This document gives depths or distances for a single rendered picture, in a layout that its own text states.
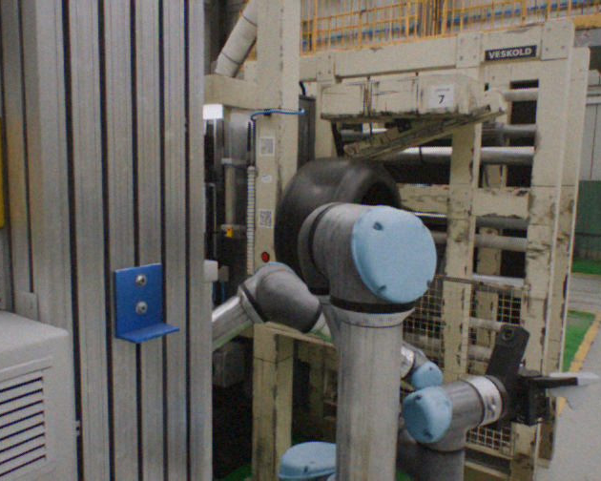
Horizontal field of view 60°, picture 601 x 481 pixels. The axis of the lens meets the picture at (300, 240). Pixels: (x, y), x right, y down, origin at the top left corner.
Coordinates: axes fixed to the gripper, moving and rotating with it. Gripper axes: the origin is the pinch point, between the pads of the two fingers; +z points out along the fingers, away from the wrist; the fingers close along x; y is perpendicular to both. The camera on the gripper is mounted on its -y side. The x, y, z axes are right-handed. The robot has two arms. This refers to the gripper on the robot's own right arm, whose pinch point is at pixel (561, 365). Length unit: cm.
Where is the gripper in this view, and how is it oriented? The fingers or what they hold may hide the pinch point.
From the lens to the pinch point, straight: 110.1
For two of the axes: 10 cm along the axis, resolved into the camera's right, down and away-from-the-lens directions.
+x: 4.9, -0.1, -8.7
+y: 0.5, 10.0, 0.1
